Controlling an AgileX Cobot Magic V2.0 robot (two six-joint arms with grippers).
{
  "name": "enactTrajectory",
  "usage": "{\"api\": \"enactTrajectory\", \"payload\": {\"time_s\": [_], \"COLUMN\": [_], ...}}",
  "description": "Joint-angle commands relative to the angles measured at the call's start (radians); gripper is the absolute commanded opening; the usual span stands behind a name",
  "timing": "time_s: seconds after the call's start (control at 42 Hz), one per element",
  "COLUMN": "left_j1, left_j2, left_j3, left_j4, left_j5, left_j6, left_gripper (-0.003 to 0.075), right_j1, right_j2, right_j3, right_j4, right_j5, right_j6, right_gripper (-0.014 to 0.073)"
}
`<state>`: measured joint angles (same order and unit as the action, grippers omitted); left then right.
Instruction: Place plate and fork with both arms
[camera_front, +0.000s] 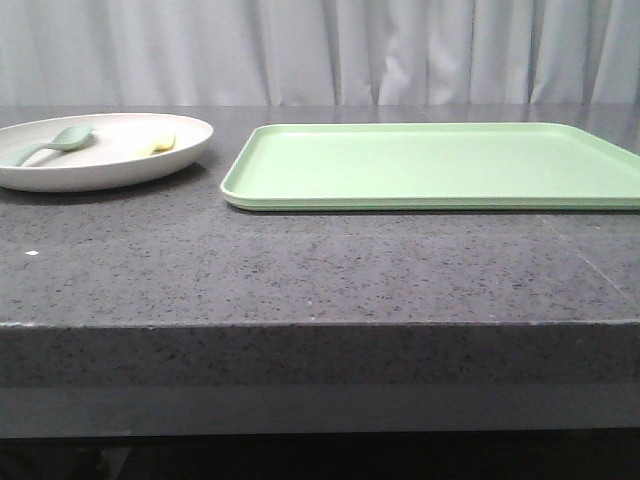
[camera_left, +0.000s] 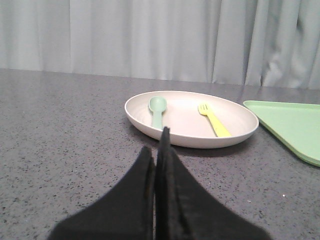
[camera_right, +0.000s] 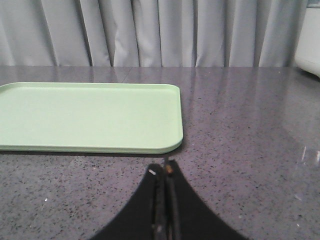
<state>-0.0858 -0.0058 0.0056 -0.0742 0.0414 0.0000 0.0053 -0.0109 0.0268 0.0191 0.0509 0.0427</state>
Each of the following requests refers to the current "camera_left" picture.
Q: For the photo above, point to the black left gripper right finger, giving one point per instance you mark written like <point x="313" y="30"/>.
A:
<point x="186" y="211"/>

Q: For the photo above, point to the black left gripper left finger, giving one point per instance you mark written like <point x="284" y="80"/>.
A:
<point x="124" y="213"/>

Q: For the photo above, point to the yellow plastic fork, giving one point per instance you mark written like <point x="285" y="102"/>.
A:
<point x="219" y="129"/>

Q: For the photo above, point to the beige round plate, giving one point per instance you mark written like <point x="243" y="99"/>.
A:
<point x="188" y="128"/>

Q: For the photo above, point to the mint green spoon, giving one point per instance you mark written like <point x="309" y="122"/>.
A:
<point x="157" y="105"/>

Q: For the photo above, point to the light green tray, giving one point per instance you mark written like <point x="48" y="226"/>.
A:
<point x="296" y="125"/>

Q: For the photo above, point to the white curtain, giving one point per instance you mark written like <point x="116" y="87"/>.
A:
<point x="272" y="43"/>

